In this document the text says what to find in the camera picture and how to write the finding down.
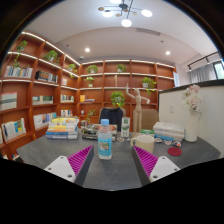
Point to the tan upholstered chair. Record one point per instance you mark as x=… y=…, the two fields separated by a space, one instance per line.
x=151 y=118

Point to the flat round red coaster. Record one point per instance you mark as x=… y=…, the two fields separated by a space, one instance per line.
x=174 y=151

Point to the chair with dark jacket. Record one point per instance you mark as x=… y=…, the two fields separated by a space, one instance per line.
x=111 y=116

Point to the clear water bottle blue cap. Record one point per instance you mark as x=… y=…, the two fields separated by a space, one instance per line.
x=105 y=143

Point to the tall green white carton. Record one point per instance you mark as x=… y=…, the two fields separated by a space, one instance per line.
x=125 y=128

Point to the grey curtain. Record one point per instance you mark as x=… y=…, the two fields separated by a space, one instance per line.
x=201 y=73

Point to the recessed ceiling light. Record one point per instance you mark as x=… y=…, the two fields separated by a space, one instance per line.
x=87 y=50
x=167 y=52

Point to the ceiling air vent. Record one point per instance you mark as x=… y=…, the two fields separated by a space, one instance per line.
x=148 y=31

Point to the colourful book stack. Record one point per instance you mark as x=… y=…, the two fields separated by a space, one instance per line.
x=61 y=130

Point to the black curtain rail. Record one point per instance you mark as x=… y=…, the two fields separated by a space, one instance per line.
x=203 y=59

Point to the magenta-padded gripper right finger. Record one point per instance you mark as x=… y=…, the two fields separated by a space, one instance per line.
x=163 y=166

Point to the white ribbed vase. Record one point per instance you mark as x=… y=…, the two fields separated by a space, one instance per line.
x=192 y=128

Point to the white wall switch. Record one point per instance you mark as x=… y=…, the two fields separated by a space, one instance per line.
x=171 y=108

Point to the window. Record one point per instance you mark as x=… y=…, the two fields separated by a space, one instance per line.
x=219 y=70

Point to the white book stack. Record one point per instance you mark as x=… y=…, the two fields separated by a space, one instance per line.
x=168 y=130

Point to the black branched ceiling lamp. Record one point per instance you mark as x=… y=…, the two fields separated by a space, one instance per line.
x=124 y=6

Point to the wooden artist mannequin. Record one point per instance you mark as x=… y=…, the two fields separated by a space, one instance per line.
x=137 y=113

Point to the orange wooden shelf unit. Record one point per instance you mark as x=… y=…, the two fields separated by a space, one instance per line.
x=100 y=83

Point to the small painted round ornament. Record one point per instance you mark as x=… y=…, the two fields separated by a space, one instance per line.
x=120 y=139
x=158 y=140
x=176 y=144
x=167 y=142
x=129 y=139

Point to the green white box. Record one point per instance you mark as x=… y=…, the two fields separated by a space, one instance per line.
x=146 y=131

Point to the cream ceramic mug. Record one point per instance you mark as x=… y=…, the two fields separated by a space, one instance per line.
x=145 y=145

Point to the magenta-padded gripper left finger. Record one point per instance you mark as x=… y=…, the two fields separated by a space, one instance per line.
x=61 y=166

